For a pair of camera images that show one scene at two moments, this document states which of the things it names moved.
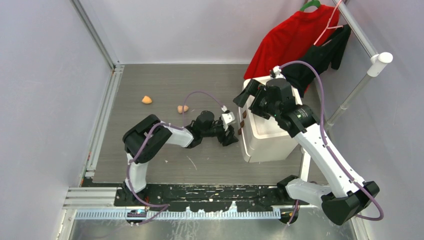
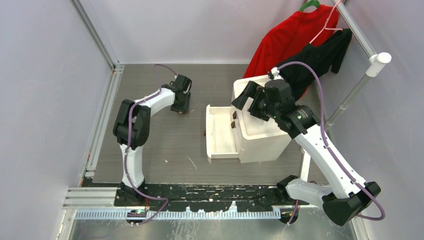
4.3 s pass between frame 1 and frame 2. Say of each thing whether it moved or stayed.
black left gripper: moved
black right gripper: stayed
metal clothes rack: stayed
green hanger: stayed
